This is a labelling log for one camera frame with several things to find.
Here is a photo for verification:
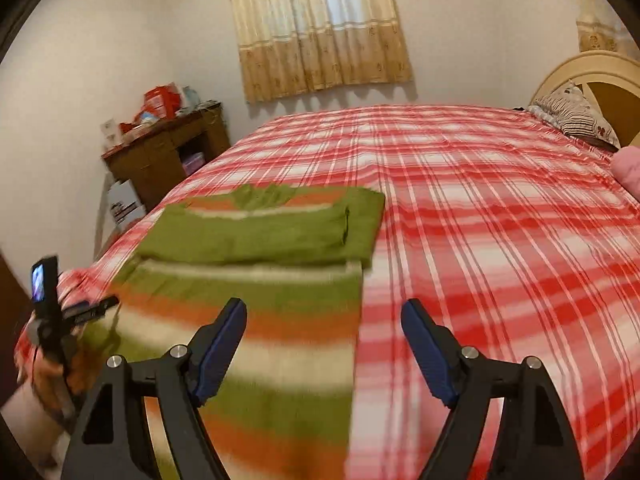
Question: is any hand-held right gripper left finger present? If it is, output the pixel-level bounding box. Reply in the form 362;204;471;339
60;297;248;480

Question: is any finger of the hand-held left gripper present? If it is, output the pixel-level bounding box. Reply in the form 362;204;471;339
74;295;121;325

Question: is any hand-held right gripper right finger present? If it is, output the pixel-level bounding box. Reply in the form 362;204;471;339
401;298;586;480

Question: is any green striped sweater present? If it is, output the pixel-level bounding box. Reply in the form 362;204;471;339
75;185;386;480

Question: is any dark brown furniture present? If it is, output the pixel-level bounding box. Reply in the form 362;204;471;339
0;250;33;401

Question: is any white paper bag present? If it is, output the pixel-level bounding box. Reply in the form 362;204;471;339
107;180;146;233

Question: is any red plaid blanket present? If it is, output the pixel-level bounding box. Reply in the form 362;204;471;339
15;105;640;480

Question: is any brown wooden desk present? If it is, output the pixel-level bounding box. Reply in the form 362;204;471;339
101;101;232;211

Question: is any pink pillow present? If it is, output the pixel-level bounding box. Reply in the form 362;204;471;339
612;146;640;193

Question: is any striped pillow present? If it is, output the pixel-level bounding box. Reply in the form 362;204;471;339
527;81;621;148

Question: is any cream wooden headboard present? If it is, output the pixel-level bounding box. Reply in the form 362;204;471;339
530;50;640;148

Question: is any beige patterned window curtain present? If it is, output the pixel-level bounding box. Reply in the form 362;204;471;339
226;0;415;105
575;0;640;53

